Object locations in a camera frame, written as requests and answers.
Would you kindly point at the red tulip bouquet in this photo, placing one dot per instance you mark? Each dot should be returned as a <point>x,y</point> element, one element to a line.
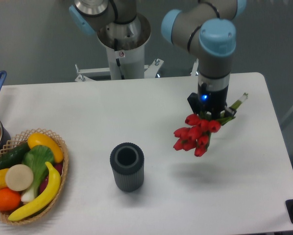
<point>197,134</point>

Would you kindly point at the woven wicker basket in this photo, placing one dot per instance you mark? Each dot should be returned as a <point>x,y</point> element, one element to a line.
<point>21,138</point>

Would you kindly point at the beige round disc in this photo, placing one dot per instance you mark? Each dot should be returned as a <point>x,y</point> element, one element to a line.
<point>19,177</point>

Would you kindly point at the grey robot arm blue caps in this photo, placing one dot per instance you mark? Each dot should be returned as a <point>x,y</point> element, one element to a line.
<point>205,32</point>

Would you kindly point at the dark grey ribbed vase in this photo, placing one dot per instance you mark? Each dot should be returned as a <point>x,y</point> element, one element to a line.
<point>127,163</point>

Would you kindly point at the green cucumber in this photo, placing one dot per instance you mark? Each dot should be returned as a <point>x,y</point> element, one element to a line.
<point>14,156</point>

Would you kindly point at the orange fruit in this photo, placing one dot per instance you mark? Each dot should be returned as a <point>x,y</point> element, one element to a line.
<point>9,199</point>

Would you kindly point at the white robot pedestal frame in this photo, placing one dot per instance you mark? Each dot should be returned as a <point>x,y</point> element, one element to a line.
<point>123,64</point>

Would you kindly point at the purple red vegetable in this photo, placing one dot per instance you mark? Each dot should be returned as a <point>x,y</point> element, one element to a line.
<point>43,185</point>

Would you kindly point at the green bok choy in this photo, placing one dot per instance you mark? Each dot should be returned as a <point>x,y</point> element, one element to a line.
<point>35,159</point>

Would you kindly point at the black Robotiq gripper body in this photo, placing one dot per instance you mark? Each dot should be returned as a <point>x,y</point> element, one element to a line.
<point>205,101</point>

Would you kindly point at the yellow banana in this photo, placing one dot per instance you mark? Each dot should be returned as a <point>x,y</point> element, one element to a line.
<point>42,200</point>

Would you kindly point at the yellow squash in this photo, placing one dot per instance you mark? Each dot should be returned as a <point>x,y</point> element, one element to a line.
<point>36,139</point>

